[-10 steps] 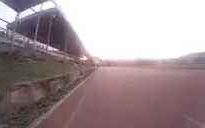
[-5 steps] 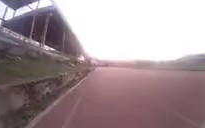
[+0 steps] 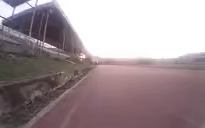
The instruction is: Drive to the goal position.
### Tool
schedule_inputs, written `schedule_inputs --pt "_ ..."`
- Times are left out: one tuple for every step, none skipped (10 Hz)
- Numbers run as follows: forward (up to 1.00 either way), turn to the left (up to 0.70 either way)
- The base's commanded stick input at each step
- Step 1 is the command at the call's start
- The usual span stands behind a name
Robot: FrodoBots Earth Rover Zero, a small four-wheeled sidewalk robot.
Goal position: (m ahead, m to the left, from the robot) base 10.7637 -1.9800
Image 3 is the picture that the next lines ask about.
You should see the pale concrete kerb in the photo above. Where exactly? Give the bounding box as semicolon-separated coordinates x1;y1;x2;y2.
21;71;93;128

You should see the distant green hill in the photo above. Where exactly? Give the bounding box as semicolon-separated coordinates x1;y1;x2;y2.
153;51;205;66

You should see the roofed grandstand building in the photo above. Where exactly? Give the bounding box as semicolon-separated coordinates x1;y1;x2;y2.
0;0;94;64

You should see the red running track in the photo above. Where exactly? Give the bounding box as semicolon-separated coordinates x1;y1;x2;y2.
29;64;205;128

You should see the low crumbling stone wall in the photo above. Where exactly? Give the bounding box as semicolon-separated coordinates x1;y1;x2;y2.
0;66;94;111

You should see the distant low wall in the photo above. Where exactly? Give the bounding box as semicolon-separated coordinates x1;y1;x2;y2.
96;57;158;66

